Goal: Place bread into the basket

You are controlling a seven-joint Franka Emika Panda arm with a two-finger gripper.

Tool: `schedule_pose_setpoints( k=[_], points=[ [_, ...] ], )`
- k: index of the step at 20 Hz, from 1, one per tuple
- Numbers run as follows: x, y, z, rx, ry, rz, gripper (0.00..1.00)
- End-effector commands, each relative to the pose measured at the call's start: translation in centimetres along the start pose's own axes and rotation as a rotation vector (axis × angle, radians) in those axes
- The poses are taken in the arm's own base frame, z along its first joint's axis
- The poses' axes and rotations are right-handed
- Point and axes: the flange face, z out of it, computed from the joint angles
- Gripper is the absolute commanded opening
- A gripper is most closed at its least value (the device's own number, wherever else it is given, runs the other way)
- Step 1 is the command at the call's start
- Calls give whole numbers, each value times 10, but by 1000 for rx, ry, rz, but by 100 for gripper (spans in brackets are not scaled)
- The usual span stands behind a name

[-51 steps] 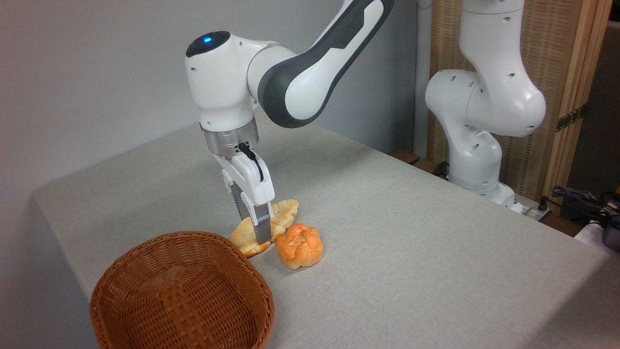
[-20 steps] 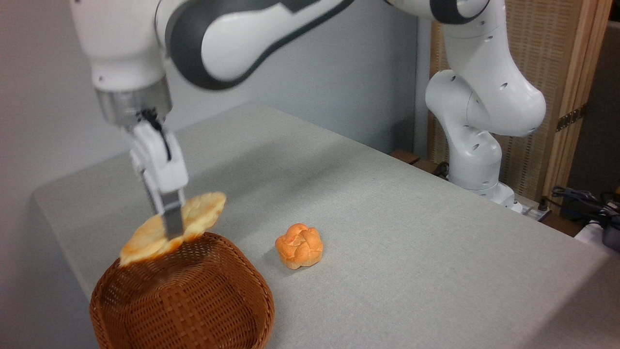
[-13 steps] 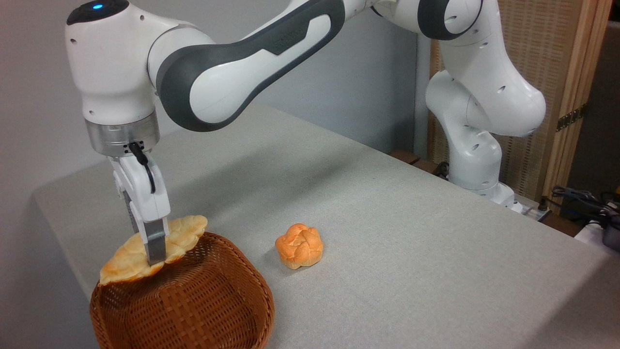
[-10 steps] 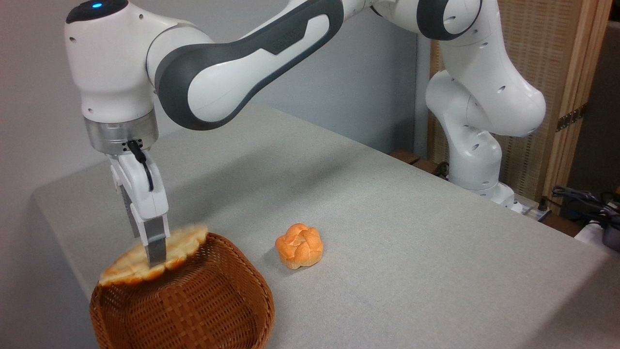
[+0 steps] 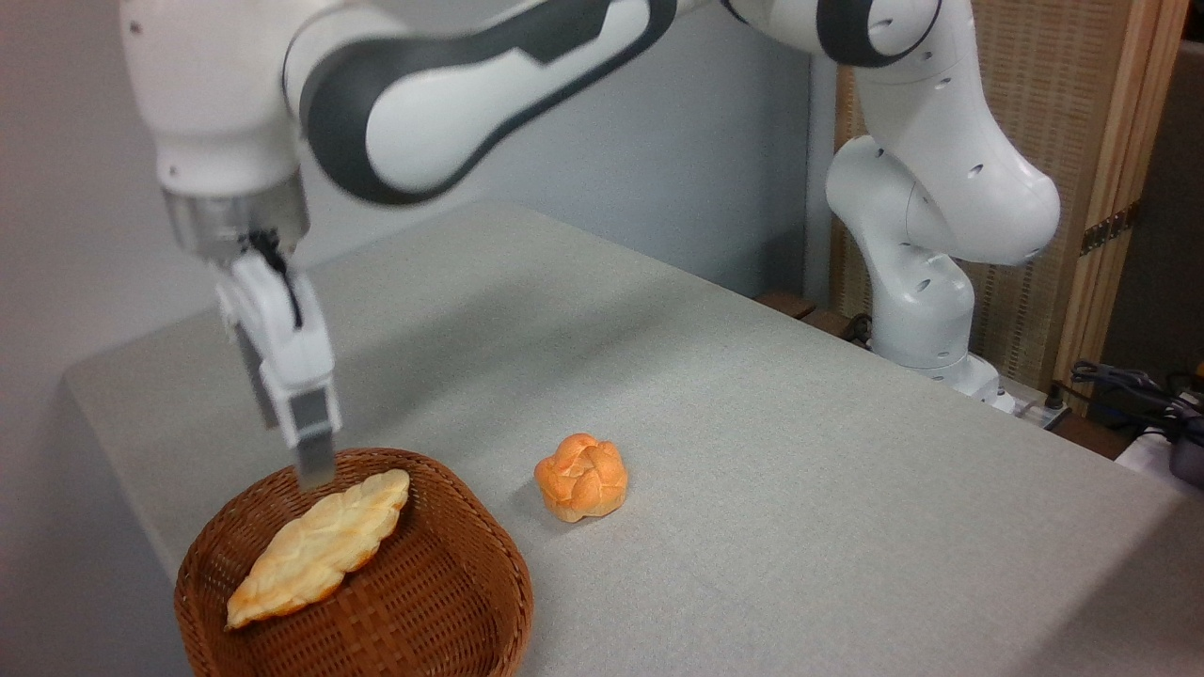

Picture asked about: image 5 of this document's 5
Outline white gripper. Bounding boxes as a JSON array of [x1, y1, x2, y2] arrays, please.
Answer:
[[216, 254, 342, 493]]

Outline long pale braided bread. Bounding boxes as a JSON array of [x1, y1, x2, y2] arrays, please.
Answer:
[[224, 468, 411, 631]]

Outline brown wicker basket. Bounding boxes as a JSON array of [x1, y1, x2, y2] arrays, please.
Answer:
[[174, 448, 534, 677]]

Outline round orange knotted bread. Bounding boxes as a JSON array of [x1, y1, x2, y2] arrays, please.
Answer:
[[534, 433, 628, 524]]

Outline white power strip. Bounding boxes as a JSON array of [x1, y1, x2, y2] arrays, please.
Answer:
[[1008, 395, 1073, 431]]

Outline dark metal screen hinge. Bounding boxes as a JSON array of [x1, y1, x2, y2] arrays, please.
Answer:
[[1080, 201, 1142, 256]]

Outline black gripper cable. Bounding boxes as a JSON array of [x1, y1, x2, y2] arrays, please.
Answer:
[[246, 232, 304, 330]]

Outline black cable bundle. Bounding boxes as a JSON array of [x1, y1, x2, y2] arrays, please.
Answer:
[[1070, 360, 1204, 435]]

